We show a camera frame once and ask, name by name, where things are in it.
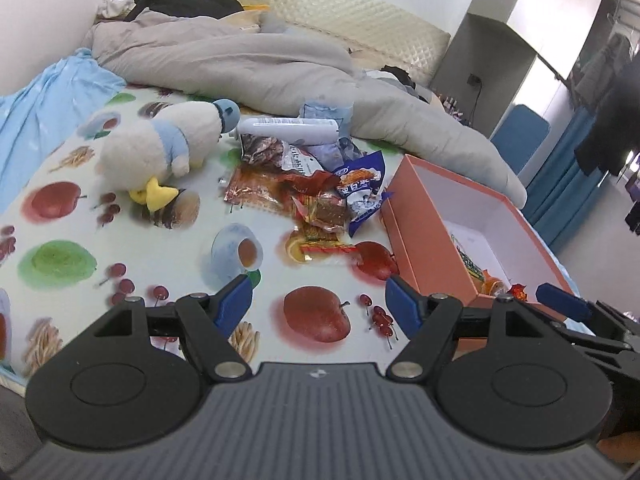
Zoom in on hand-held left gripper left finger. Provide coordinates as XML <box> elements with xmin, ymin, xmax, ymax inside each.
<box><xmin>52</xmin><ymin>274</ymin><xmax>253</xmax><ymax>383</ymax></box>

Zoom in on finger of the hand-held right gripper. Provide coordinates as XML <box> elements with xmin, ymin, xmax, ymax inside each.
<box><xmin>536</xmin><ymin>283</ymin><xmax>640</xmax><ymax>348</ymax></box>

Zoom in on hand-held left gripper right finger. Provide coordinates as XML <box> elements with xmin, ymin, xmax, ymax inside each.
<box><xmin>385</xmin><ymin>275</ymin><xmax>576</xmax><ymax>380</ymax></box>

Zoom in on green label snack packet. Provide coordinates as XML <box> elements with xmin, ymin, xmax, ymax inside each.
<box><xmin>450</xmin><ymin>234</ymin><xmax>487</xmax><ymax>282</ymax></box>

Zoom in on orange cardboard box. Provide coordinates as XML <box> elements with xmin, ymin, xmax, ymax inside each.
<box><xmin>380</xmin><ymin>155</ymin><xmax>576</xmax><ymax>357</ymax></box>

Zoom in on small yellow red snack packet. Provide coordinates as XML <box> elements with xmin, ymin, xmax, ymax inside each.
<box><xmin>300</xmin><ymin>227</ymin><xmax>362</xmax><ymax>262</ymax></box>

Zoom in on orange clear snack packet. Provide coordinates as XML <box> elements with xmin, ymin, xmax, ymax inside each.
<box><xmin>224</xmin><ymin>166</ymin><xmax>301</xmax><ymax>217</ymax></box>

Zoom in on blue and white snack packet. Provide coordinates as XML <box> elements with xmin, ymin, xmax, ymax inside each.
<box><xmin>332</xmin><ymin>151</ymin><xmax>396</xmax><ymax>239</ymax></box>

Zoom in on dark red snack packet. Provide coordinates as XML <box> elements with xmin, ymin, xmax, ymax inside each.
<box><xmin>289</xmin><ymin>170</ymin><xmax>342</xmax><ymax>195</ymax></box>

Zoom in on dark brown patterned snack packet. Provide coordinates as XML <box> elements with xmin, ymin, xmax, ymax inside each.
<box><xmin>239</xmin><ymin>134</ymin><xmax>327</xmax><ymax>177</ymax></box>

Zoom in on person's right hand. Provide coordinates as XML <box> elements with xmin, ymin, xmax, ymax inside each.
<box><xmin>597</xmin><ymin>434</ymin><xmax>640</xmax><ymax>467</ymax></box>

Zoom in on fruit print bed sheet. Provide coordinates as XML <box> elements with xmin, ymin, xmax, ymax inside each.
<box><xmin>0</xmin><ymin>85</ymin><xmax>571</xmax><ymax>391</ymax></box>

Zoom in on blue curtain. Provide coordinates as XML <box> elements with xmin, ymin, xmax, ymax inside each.
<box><xmin>525</xmin><ymin>105</ymin><xmax>614</xmax><ymax>256</ymax></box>

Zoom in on white and blue plush penguin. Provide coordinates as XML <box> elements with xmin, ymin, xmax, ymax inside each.
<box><xmin>97</xmin><ymin>99</ymin><xmax>241</xmax><ymax>212</ymax></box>

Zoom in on blue chair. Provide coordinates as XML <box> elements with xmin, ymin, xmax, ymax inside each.
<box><xmin>490</xmin><ymin>104</ymin><xmax>551</xmax><ymax>177</ymax></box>

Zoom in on white spray can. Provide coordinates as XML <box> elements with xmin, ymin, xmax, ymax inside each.
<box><xmin>237</xmin><ymin>116</ymin><xmax>342</xmax><ymax>147</ymax></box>

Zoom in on hanging dark clothes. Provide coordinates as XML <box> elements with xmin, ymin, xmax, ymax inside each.
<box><xmin>574</xmin><ymin>30</ymin><xmax>640</xmax><ymax>236</ymax></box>

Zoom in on group of small cosmetic bottles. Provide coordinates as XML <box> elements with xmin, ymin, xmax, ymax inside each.
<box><xmin>440</xmin><ymin>95</ymin><xmax>464</xmax><ymax>122</ymax></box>

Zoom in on light blue crinkled packet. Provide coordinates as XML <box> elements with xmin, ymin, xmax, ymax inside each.
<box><xmin>299</xmin><ymin>102</ymin><xmax>354</xmax><ymax>132</ymax></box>

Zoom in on black garment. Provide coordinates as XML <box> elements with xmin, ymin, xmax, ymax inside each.
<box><xmin>380</xmin><ymin>64</ymin><xmax>417</xmax><ymax>94</ymax></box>

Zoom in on grey duvet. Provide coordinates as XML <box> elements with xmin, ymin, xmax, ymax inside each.
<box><xmin>82</xmin><ymin>10</ymin><xmax>528</xmax><ymax>208</ymax></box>

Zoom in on white shelf unit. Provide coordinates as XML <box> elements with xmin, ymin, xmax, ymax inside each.
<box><xmin>432</xmin><ymin>0</ymin><xmax>609</xmax><ymax>136</ymax></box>

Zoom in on light blue star bedsheet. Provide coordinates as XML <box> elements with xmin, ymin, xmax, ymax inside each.
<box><xmin>0</xmin><ymin>49</ymin><xmax>127</xmax><ymax>201</ymax></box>

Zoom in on black clothes pile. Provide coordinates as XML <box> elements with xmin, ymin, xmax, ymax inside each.
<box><xmin>110</xmin><ymin>0</ymin><xmax>244</xmax><ymax>24</ymax></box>

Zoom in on cream quilted headboard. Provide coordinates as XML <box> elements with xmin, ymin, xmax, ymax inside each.
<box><xmin>190</xmin><ymin>0</ymin><xmax>451</xmax><ymax>87</ymax></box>

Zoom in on crumpled white cloth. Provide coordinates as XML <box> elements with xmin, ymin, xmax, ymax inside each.
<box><xmin>97</xmin><ymin>0</ymin><xmax>137</xmax><ymax>19</ymax></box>

